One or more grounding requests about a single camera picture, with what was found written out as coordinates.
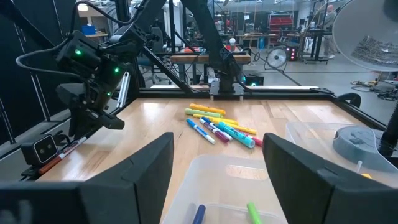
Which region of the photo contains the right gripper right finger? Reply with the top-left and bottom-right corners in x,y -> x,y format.
262,133 -> 398,224

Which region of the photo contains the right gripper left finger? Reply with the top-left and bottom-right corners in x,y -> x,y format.
0,132 -> 174,224

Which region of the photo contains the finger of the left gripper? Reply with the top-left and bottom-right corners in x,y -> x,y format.
80,107 -> 94,138
68,107 -> 84,139

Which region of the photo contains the brown dry-erase marker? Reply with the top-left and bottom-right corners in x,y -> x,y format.
37,136 -> 88,175

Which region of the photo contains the green dry-erase marker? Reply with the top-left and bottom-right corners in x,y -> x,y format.
246,201 -> 262,224

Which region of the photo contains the red dry-erase marker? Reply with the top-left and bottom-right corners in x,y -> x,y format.
241,132 -> 264,147

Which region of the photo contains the slim yellow highlighter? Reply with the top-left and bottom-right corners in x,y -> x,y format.
192,113 -> 239,126
217,119 -> 258,135

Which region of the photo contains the teal highlighter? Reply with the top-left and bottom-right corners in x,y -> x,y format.
216,121 -> 256,149

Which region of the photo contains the maroon dry-erase marker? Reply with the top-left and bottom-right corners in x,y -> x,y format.
198,118 -> 230,144

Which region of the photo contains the clear plastic bin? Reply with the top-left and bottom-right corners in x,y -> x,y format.
160,154 -> 289,224
284,121 -> 398,190

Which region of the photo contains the black curtain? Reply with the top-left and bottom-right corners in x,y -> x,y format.
0,0 -> 78,147

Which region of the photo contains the blue storage bin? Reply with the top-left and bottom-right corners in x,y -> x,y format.
81,24 -> 96,36

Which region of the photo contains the light green highlighter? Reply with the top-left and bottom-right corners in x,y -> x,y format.
184,108 -> 224,119

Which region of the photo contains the wooden workbench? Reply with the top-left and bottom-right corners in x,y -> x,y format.
169,52 -> 252,85

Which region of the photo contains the black computer case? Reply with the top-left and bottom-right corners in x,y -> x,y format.
241,70 -> 265,87

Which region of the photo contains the round floor fan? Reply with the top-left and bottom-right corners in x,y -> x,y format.
265,46 -> 289,72

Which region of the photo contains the black work table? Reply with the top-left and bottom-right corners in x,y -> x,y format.
300,28 -> 332,65

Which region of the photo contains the person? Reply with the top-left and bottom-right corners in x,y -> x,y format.
322,4 -> 339,59

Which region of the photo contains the red tool shelf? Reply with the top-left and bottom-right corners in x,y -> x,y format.
269,12 -> 295,35

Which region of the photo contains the floor cable bundle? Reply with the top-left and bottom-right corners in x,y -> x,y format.
350,79 -> 398,101

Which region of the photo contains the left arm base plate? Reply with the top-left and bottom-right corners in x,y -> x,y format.
208,77 -> 247,102

